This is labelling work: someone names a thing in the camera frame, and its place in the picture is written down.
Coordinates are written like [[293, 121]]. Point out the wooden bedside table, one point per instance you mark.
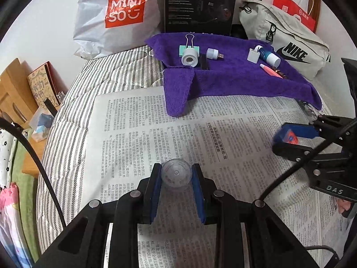
[[32, 159], [11, 89]]

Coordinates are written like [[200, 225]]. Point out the white charger plug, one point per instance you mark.
[[253, 55]]

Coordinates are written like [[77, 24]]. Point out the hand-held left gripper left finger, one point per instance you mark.
[[154, 198]]

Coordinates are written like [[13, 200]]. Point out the person's right hand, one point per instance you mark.
[[343, 206]]

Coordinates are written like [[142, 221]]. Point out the black stick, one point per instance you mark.
[[51, 106]]

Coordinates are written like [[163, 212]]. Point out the illustrated book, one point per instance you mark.
[[41, 83]]

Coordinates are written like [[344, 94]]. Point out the clear round plastic cap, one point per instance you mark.
[[176, 174]]

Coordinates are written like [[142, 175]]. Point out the white shopping bag red logo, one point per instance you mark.
[[92, 28]]

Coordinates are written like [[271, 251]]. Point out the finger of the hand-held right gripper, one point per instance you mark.
[[304, 131], [290, 150]]

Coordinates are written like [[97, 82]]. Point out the white cylindrical roll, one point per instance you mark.
[[189, 53]]

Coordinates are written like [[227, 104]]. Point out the green binder clip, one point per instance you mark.
[[181, 50]]

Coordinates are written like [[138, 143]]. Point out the green blanket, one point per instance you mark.
[[22, 184]]

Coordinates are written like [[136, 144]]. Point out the white pillow with black spots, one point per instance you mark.
[[7, 156]]

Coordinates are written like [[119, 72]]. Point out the white canvas bag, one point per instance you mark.
[[256, 22]]

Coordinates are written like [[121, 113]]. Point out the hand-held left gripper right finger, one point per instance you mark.
[[197, 198]]

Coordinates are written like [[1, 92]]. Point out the black rectangular case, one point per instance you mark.
[[203, 62]]

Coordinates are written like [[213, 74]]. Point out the white and blue bottle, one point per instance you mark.
[[272, 58]]

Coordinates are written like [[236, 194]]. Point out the translucent plastic box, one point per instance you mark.
[[41, 125]]

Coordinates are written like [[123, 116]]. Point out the pink printed cloth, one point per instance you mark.
[[9, 215]]

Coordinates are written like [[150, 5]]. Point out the white usb lamp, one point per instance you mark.
[[212, 53]]

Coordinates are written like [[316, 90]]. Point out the newspaper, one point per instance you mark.
[[237, 159]]

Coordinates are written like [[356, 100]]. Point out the red and white paper bag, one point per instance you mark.
[[287, 5]]

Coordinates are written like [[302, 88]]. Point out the purple towel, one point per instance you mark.
[[237, 81]]

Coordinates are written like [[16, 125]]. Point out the striped bed sheet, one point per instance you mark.
[[83, 69]]

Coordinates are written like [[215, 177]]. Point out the blue orange correction tape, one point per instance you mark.
[[291, 139]]

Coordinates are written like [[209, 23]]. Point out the pink marker pen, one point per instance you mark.
[[269, 69]]

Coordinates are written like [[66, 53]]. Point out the black product box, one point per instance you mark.
[[181, 11]]

